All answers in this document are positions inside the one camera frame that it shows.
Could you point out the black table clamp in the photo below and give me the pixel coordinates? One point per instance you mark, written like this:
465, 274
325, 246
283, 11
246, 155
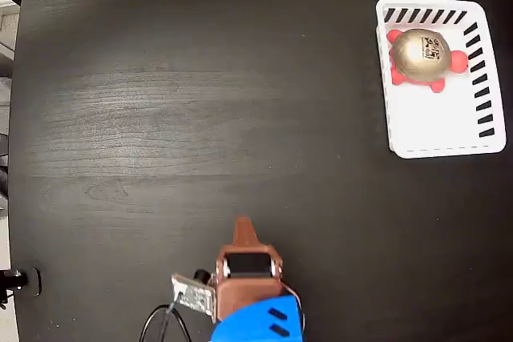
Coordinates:
24, 280

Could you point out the reddish-brown gripper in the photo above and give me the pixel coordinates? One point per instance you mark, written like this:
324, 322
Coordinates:
248, 293

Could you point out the white plastic basket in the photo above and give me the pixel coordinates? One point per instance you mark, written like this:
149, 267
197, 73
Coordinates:
437, 125

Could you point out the red turtle toy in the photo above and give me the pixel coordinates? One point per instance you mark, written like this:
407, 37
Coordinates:
418, 55

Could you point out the bare camera circuit board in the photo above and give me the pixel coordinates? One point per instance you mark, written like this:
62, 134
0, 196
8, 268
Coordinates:
194, 292

